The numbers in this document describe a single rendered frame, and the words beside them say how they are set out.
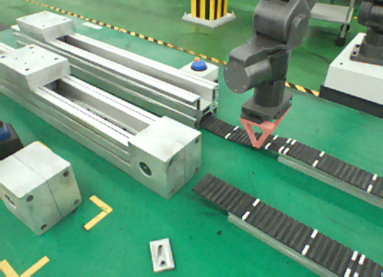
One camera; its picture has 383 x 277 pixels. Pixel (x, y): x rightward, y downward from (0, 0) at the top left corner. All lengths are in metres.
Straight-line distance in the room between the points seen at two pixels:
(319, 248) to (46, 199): 0.42
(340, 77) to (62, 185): 0.76
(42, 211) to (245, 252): 0.33
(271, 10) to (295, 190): 0.32
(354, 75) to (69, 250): 0.80
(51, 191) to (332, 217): 0.47
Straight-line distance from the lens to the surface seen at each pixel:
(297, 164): 0.66
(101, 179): 0.64
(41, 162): 0.56
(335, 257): 0.51
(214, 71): 0.87
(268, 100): 0.60
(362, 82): 0.96
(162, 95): 0.75
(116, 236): 0.55
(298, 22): 0.53
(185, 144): 0.54
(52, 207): 0.57
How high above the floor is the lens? 1.22
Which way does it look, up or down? 38 degrees down
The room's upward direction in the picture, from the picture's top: straight up
